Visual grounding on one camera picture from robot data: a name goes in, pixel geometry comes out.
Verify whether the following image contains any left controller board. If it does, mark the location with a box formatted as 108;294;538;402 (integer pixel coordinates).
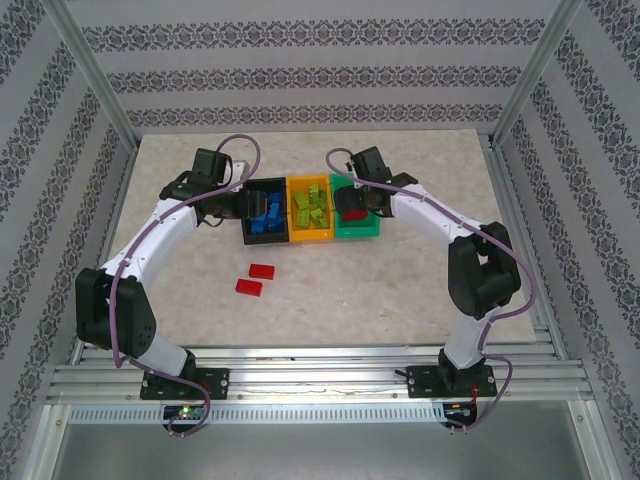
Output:
162;404;209;424

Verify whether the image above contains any aluminium frame post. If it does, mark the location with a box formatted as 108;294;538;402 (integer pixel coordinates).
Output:
489;0;586;149
52;0;140;150

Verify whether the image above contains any right controller board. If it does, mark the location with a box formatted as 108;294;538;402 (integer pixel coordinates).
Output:
444;403;479;421

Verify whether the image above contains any black plastic bin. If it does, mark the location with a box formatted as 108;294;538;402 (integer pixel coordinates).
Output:
240;176;291;246

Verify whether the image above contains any yellow plastic bin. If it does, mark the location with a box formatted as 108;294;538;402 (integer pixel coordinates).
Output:
285;174;335;245

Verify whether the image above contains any slotted grey cable duct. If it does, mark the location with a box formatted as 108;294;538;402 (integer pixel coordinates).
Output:
67;403;446;424

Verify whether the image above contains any aluminium side rail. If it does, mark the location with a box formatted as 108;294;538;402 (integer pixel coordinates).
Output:
72;144;141;364
482;142;569;361

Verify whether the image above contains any aluminium mounting rail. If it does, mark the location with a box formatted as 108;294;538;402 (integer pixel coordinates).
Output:
47;342;594;406

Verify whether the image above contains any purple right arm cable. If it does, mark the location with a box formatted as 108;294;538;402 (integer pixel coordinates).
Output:
324;146;537;435

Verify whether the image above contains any green plastic bin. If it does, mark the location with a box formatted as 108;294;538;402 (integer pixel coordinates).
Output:
328;172;382;240

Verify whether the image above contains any controller board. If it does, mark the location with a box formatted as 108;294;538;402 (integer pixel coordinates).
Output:
444;403;479;421
162;404;209;424

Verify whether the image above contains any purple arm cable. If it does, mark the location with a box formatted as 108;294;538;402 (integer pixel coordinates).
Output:
109;134;262;439
324;146;537;435

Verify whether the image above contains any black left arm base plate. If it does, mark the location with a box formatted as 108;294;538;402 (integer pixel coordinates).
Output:
139;367;231;401

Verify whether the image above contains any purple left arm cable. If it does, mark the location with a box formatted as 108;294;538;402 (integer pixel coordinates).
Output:
109;134;262;439

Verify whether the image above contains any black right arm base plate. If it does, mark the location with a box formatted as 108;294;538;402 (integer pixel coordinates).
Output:
405;364;499;400

